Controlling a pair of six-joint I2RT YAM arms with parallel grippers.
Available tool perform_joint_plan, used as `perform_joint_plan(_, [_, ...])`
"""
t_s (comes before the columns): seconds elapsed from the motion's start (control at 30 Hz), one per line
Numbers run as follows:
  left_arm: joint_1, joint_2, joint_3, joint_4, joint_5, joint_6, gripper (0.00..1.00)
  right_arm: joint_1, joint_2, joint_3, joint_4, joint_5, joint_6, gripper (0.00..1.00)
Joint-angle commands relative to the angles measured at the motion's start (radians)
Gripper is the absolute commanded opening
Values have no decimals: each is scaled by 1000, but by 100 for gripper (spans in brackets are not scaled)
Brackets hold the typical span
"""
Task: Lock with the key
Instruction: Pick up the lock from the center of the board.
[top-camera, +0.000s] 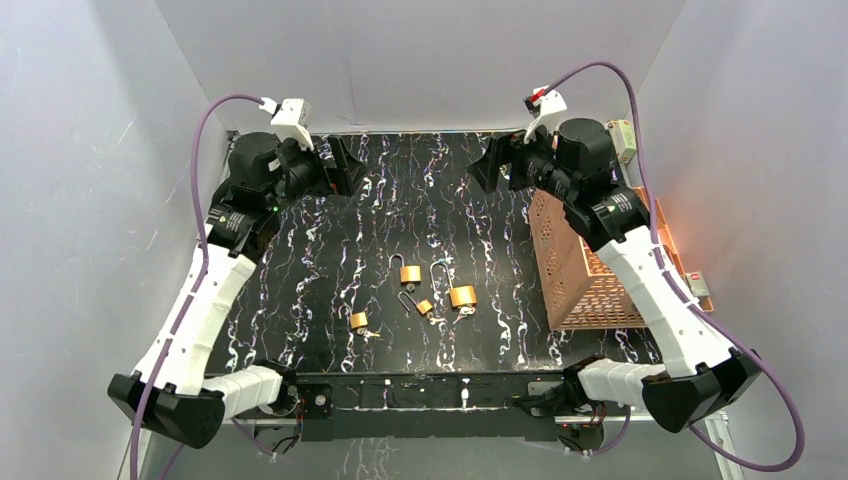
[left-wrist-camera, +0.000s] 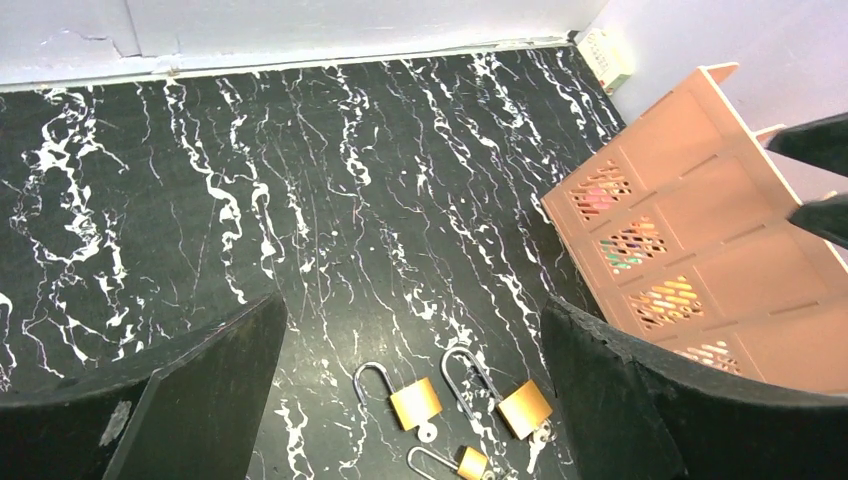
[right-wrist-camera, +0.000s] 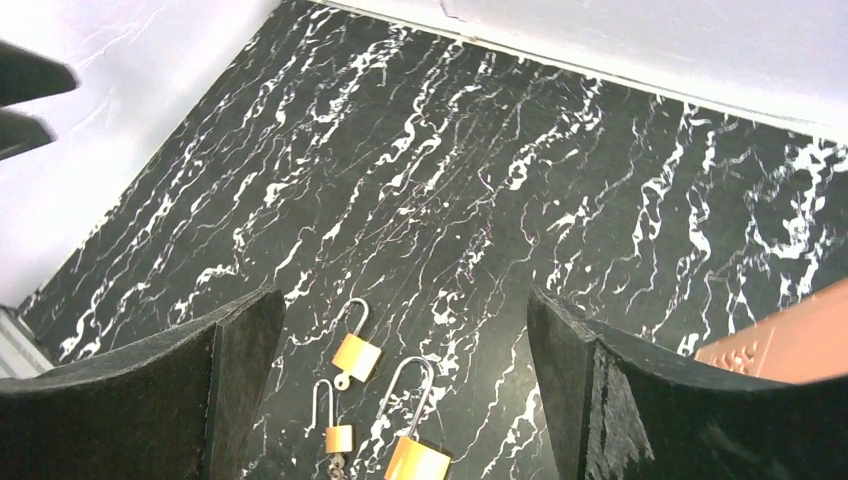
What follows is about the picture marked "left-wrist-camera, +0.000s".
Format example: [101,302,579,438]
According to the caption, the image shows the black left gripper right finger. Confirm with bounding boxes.
[540,297,847,479]

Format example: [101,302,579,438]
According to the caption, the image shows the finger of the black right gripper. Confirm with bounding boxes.
[787,194,848,249]
[766,113,847,177]

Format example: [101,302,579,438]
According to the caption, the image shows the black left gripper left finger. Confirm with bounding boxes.
[1,294,288,479]

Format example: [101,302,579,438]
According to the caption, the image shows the small brass padlock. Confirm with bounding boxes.
[406,446,497,480]

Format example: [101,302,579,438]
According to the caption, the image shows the silver key of medium padlock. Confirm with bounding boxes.
[416,422,438,444]

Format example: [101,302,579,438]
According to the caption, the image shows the medium brass padlock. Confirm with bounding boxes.
[352,361,443,431]

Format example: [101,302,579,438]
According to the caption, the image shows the silver keys of large padlock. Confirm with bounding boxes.
[526,420,556,474]

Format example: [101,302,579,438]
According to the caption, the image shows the large brass padlock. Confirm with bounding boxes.
[440,346,555,444]

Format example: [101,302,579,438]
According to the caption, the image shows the pink perforated organizer rack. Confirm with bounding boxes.
[542,62,847,395]

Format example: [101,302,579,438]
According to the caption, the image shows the white green small box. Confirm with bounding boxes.
[577,28,634,95]

